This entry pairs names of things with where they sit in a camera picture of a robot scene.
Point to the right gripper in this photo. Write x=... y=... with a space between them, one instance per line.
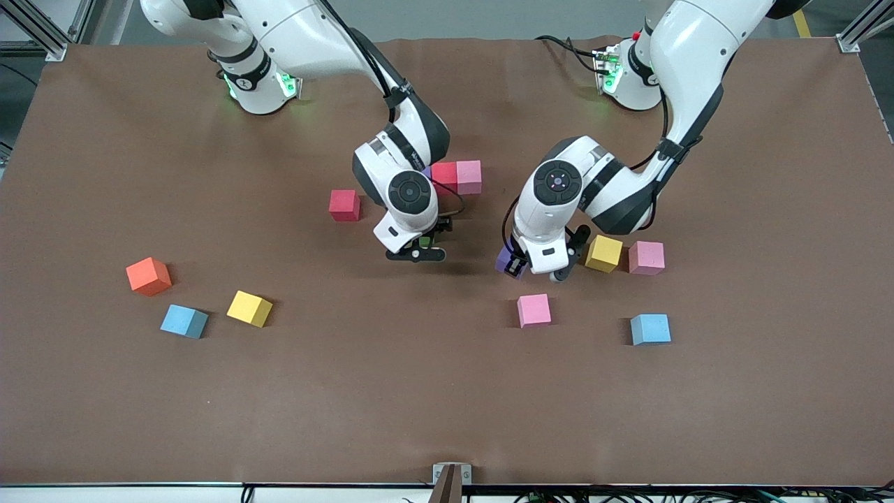
x=443 y=225

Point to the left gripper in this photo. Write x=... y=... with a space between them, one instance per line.
x=515 y=263

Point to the pink foam cube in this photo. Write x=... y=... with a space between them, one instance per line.
x=533 y=310
x=646 y=258
x=469 y=177

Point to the red foam cube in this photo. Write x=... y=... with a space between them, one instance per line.
x=344 y=205
x=447 y=175

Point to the yellow foam cube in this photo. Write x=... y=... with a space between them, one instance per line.
x=249 y=308
x=606 y=255

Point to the blue foam cube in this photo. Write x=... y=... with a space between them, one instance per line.
x=183 y=321
x=650 y=329

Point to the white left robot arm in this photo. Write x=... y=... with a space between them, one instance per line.
x=557 y=183

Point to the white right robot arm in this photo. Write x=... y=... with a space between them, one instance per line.
x=408 y=192

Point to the brown table mat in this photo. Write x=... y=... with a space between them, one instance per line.
x=447 y=405

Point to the brown pointed bar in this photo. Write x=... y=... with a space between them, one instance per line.
x=447 y=489

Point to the orange foam cube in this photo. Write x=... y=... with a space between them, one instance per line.
x=148 y=276

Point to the grey metal bracket plate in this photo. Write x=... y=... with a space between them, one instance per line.
x=466 y=475

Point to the silver aluminium frame post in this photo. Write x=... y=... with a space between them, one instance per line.
x=847 y=43
x=56 y=50

